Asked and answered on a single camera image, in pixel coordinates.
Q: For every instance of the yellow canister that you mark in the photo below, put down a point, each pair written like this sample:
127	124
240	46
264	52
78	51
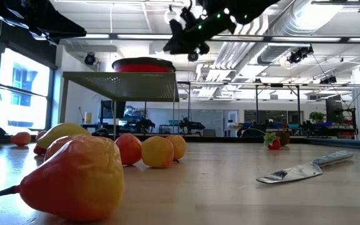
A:
88	117

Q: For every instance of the silver toy knife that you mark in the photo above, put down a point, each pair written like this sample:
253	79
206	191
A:
298	172

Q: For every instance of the red-orange toy apple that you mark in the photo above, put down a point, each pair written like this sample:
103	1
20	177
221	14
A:
128	148

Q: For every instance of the yellow toy mango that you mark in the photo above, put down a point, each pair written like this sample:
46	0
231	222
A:
61	131

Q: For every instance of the black aluminium table frame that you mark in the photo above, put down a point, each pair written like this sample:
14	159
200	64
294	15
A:
198	138

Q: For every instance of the red toy strawberry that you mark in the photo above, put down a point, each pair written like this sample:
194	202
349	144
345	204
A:
38	150
273	143

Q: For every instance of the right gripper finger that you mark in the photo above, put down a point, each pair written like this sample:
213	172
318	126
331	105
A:
183	47
176	28

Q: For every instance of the black ceiling camera cluster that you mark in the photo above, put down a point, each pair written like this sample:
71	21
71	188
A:
298	55

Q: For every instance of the black ceiling spotlight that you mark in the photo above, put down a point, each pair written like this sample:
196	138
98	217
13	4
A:
89	59
193	57

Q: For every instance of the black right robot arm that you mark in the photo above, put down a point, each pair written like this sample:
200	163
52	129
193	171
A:
255	9

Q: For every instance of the green potted plant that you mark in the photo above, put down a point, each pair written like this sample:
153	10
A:
317	116

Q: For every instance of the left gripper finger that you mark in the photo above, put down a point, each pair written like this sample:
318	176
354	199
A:
58	31

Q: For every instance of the pale green perforated metal shelf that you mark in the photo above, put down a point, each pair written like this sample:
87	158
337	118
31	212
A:
120	86

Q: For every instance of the black gantry frame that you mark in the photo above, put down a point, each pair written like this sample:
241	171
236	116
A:
298	103

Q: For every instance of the black monitor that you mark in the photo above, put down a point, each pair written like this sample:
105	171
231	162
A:
112	109

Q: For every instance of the small orange toy peach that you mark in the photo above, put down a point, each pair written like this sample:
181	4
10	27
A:
40	134
20	138
180	147

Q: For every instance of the red collapsible bowl grey rim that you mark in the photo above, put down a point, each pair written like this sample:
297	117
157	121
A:
142	67

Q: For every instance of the small orange toy pear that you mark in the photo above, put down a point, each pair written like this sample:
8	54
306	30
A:
73	178
156	151
56	144

